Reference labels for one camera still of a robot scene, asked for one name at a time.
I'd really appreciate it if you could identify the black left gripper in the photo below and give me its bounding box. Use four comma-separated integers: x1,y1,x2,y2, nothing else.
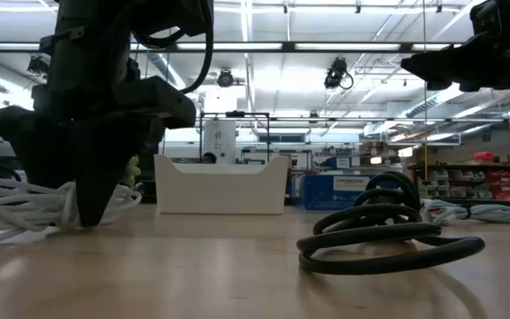
0,75,197,228

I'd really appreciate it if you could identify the white cable bundle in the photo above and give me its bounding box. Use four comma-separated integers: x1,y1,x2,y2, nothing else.
0,175,143,247

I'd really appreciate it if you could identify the yellow-green object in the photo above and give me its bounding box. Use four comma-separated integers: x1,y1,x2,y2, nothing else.
120,154,143,188

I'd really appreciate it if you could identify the yellow vertical pole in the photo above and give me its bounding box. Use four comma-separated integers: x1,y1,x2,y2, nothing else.
421,0,429,179

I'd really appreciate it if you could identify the white plastic bin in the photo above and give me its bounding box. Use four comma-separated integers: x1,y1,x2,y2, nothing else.
153,153,291,216

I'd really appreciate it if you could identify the shelf with red bins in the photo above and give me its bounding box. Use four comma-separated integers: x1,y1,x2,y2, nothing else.
406,150,510,214

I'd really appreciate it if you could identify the white cylindrical column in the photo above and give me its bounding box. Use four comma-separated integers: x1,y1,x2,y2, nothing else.
202,120,238,165

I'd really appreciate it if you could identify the blue cardboard box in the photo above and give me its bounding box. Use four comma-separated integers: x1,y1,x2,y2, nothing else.
299,173,400,211

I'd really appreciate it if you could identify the round black ceiling fixture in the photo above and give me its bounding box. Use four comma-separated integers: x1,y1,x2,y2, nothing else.
216,67,236,89

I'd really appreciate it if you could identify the black hanging overhead camera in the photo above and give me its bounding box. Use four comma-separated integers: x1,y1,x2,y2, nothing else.
323,56,355,91

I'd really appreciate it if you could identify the pale coiled cable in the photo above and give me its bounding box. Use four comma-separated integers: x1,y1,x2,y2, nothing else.
420,198,510,226

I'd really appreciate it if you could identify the black background rack frame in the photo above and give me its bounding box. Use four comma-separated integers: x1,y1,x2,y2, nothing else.
198,110,272,164

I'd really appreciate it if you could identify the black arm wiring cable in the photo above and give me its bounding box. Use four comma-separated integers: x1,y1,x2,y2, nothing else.
130,0,215,95

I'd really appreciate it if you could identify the black overhead frame bar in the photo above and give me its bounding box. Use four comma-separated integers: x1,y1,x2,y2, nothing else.
0,40,465,56

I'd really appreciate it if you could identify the black coiled cable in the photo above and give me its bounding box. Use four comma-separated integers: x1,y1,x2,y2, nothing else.
296,170,487,276

